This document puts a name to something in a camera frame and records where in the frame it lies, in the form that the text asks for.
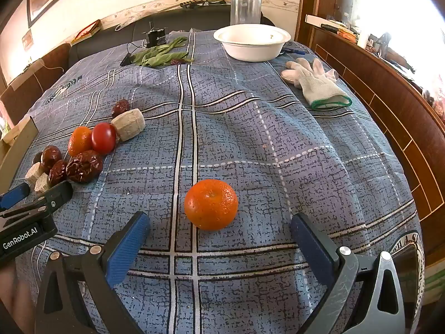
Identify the white bowl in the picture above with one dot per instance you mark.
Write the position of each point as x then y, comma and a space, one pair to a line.
252, 41

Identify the white flat box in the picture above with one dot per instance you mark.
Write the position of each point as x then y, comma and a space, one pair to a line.
323, 20

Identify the brown armchair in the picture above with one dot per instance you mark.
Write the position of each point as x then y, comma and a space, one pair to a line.
34, 80

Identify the large orange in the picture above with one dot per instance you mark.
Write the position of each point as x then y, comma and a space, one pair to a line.
211, 204

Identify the small orange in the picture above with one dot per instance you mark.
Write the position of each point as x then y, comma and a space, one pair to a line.
79, 141

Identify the person's left forearm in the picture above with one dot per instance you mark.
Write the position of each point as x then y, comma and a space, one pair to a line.
14, 285

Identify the white glove green cuff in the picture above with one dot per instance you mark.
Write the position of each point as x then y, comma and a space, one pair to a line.
323, 88

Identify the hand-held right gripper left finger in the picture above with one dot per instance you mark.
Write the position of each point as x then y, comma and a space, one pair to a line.
127, 247

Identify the black power adapter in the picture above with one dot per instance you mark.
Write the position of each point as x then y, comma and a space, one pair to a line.
126, 60

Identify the small wall poster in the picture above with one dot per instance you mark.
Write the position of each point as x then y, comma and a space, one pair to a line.
27, 40

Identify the pile of green bean pods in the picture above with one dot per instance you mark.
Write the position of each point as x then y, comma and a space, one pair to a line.
160, 55

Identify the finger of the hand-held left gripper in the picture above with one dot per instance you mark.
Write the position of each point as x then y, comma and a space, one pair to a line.
61, 193
14, 195

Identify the blue plaid blanket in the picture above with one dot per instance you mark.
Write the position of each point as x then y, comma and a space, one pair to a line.
243, 139

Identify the cardboard box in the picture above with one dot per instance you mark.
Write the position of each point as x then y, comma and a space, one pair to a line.
21, 146

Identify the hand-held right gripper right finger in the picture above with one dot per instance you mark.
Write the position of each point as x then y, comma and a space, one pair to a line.
311, 247

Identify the blue pen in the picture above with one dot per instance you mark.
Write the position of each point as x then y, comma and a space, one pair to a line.
295, 51

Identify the large dried red date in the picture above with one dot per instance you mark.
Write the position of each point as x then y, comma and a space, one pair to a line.
84, 166

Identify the small dried red date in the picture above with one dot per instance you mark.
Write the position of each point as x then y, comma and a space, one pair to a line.
177, 62

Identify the black plastic utensil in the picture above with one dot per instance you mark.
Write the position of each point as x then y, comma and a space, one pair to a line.
189, 4

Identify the black electronic device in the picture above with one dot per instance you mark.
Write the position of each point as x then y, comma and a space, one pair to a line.
155, 37

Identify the large pale yam piece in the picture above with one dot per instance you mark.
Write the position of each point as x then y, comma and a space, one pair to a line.
128, 124

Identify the red tray box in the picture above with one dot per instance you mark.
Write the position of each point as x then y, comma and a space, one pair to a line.
87, 32

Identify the white knit glove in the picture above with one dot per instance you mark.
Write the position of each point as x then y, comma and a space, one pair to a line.
290, 75

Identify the red tomato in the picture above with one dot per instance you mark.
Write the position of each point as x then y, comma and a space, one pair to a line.
103, 138

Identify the wooden headboard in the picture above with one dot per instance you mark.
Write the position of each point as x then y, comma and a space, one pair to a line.
382, 87

